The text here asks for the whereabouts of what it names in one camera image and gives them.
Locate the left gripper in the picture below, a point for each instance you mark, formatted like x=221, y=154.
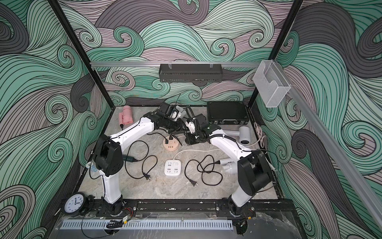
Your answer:
x=179, y=124

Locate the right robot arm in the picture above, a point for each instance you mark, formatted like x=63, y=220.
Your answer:
x=253, y=170

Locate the white folded hair dryer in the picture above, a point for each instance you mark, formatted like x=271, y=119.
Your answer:
x=181, y=112

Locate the black wall shelf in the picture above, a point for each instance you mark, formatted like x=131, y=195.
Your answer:
x=190, y=73

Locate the clear mesh wall holder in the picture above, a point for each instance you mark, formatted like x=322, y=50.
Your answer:
x=271, y=83

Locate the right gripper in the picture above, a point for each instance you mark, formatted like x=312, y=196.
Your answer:
x=189, y=140

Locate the white hair dryer right front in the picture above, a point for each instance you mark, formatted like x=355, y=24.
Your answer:
x=228, y=165

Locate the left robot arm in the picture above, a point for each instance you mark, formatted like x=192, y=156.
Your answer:
x=108, y=156

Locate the round wall clock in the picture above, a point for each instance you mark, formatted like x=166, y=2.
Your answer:
x=75, y=204

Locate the pink hair dryer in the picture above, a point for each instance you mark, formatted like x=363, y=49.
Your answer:
x=125, y=117

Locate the white slotted cable duct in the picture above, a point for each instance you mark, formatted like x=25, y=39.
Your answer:
x=151, y=225

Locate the dark green hair dryer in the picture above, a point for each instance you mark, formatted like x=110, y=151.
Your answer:
x=127, y=158

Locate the pink round power strip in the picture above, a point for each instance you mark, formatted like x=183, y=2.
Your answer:
x=170, y=144

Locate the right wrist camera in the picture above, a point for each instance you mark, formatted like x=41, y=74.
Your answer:
x=195, y=119

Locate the small clear bottle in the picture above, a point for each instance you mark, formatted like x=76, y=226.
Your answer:
x=91, y=167

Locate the white square power strip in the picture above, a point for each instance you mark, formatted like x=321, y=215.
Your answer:
x=173, y=167

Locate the white hair dryer right back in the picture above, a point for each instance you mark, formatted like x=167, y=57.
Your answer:
x=243, y=134

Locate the black case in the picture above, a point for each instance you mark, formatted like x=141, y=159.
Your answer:
x=227, y=113

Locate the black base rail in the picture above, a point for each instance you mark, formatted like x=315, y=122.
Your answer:
x=221, y=208

